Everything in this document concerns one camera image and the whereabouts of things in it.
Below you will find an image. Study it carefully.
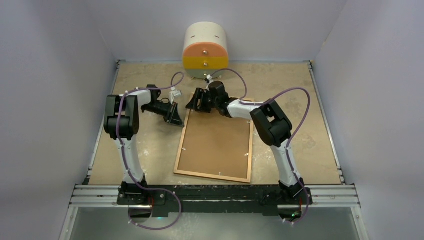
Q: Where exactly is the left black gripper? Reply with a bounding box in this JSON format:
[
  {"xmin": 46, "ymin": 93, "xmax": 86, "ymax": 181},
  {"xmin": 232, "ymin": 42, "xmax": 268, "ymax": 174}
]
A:
[{"xmin": 142, "ymin": 101, "xmax": 185, "ymax": 127}]

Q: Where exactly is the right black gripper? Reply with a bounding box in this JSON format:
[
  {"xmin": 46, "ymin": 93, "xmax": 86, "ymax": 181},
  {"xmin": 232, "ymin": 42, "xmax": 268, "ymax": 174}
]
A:
[{"xmin": 186, "ymin": 88, "xmax": 219, "ymax": 114}]

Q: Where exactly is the wooden picture frame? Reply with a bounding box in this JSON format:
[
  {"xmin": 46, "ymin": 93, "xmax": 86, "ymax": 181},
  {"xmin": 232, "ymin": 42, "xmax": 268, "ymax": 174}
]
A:
[{"xmin": 173, "ymin": 97, "xmax": 256, "ymax": 184}]

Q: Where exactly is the brown backing board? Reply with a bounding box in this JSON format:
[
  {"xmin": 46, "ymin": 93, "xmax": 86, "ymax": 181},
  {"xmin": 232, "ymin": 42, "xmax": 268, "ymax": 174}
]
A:
[{"xmin": 177, "ymin": 99, "xmax": 253, "ymax": 180}]

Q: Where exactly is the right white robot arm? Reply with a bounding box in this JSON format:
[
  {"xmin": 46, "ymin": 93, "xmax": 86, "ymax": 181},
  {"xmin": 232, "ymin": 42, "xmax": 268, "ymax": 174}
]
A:
[{"xmin": 186, "ymin": 81, "xmax": 309, "ymax": 204}]

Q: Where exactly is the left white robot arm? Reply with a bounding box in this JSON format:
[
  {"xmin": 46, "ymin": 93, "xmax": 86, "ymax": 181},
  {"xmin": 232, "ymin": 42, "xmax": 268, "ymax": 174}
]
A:
[{"xmin": 103, "ymin": 84, "xmax": 185, "ymax": 205}]

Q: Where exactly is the round drawer cabinet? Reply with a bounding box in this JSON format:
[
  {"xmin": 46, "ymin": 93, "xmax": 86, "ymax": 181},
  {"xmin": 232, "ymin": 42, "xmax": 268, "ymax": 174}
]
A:
[{"xmin": 182, "ymin": 21, "xmax": 229, "ymax": 79}]

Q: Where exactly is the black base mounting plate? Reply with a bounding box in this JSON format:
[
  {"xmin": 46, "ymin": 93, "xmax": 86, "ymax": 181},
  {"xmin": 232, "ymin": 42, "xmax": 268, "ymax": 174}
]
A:
[{"xmin": 117, "ymin": 182, "xmax": 313, "ymax": 219}]

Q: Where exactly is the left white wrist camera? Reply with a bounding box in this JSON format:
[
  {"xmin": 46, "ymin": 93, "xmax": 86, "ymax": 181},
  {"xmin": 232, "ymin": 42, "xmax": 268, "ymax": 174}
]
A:
[{"xmin": 168, "ymin": 87, "xmax": 182, "ymax": 104}]

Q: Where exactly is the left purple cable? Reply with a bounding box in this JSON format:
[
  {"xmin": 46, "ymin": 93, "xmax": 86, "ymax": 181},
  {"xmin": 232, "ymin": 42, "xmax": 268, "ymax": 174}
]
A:
[{"xmin": 115, "ymin": 71, "xmax": 186, "ymax": 232}]

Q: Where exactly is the purple cable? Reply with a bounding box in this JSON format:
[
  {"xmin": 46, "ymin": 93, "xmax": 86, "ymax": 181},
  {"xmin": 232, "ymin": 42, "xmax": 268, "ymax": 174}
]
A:
[
  {"xmin": 204, "ymin": 68, "xmax": 312, "ymax": 226},
  {"xmin": 115, "ymin": 71, "xmax": 186, "ymax": 232}
]

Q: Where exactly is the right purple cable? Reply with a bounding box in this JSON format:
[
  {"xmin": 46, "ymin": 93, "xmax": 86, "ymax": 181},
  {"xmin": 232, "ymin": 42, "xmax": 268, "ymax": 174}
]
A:
[{"xmin": 204, "ymin": 68, "xmax": 312, "ymax": 226}]

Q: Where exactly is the aluminium rail frame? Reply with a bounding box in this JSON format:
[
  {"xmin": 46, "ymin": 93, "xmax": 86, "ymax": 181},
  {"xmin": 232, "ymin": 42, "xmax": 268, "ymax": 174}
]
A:
[{"xmin": 60, "ymin": 62, "xmax": 367, "ymax": 240}]

